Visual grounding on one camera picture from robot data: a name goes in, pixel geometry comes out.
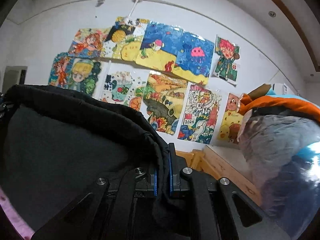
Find red haired boy drawing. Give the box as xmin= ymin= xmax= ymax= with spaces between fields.
xmin=213 ymin=36 xmax=240 ymax=86

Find juice and orange drawing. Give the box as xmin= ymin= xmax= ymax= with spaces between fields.
xmin=100 ymin=64 xmax=150 ymax=111

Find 2024 dragon drawing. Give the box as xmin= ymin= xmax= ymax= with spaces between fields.
xmin=177 ymin=85 xmax=222 ymax=145

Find wooden bed frame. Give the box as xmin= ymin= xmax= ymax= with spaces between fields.
xmin=176 ymin=145 xmax=261 ymax=206

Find pink dotted quilt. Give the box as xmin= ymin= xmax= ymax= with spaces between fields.
xmin=1 ymin=189 xmax=34 ymax=239

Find anime girl drawing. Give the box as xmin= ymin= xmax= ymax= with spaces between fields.
xmin=48 ymin=53 xmax=103 ymax=96

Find bagged clothes pile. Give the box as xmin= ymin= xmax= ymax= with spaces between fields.
xmin=238 ymin=84 xmax=319 ymax=239

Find blue jellyfish drawing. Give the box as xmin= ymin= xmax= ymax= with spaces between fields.
xmin=135 ymin=21 xmax=215 ymax=85

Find orange haired girl drawing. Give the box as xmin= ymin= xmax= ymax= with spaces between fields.
xmin=67 ymin=28 xmax=111 ymax=59

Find landscape field drawing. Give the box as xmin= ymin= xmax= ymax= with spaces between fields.
xmin=143 ymin=71 xmax=188 ymax=135

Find yellow bear duck drawing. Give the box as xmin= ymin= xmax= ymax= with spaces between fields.
xmin=217 ymin=93 xmax=243 ymax=144

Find black large coat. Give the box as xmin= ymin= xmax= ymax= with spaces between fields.
xmin=1 ymin=85 xmax=169 ymax=230

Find pineapple house drawing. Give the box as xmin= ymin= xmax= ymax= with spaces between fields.
xmin=100 ymin=16 xmax=150 ymax=61

